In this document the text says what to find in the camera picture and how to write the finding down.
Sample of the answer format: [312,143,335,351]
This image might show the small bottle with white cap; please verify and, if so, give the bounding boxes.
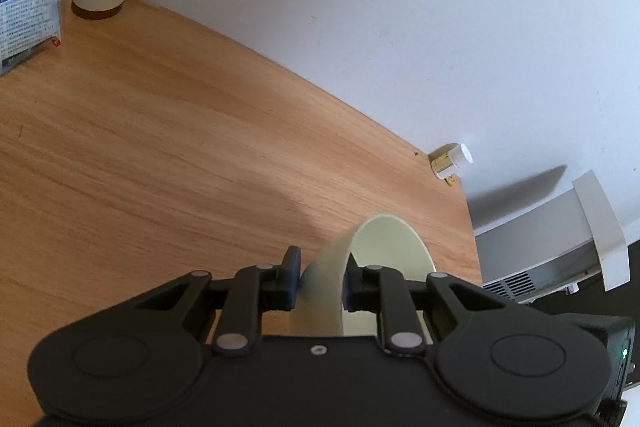
[428,142,474,186]

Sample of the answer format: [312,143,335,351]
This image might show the cream white bowl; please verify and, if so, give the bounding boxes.
[289,214,437,339]

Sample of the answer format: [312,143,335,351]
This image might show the white appliance with vents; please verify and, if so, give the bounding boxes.
[472,169,631,306]

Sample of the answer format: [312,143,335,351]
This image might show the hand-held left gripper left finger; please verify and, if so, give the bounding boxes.
[134,245,304,358]

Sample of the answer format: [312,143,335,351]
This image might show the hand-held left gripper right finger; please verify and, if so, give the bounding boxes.
[342,256,502,359]

